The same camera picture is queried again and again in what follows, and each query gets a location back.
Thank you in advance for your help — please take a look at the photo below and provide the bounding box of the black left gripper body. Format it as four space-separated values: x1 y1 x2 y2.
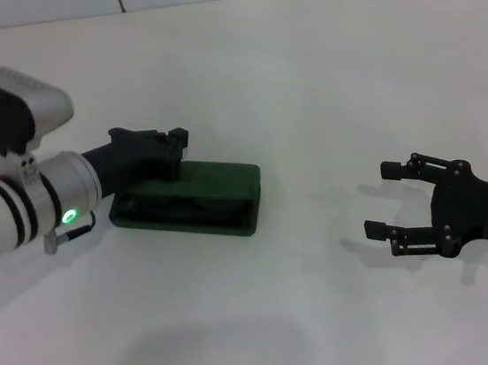
78 120 174 201

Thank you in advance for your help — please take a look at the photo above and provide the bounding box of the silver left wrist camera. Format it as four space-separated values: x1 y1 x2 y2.
0 56 83 186

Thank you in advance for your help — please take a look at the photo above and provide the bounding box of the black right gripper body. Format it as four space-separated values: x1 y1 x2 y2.
423 156 488 261

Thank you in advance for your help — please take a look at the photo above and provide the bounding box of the green glasses case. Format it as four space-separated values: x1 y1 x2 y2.
103 151 270 255

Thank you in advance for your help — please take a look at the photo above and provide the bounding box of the left gripper connector cable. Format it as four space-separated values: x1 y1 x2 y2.
39 209 101 256

